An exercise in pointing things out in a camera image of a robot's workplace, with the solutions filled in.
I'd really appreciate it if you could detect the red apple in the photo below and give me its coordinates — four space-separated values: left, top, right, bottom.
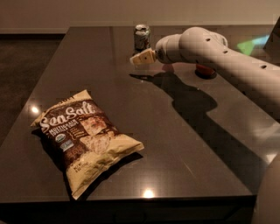
195 64 215 78

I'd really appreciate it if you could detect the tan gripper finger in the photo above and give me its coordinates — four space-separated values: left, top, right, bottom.
129 48 156 66

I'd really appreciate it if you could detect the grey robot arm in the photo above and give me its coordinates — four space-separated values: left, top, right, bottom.
130 27 280 224

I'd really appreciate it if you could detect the sea salt chip bag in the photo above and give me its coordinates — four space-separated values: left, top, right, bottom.
31 90 144 200

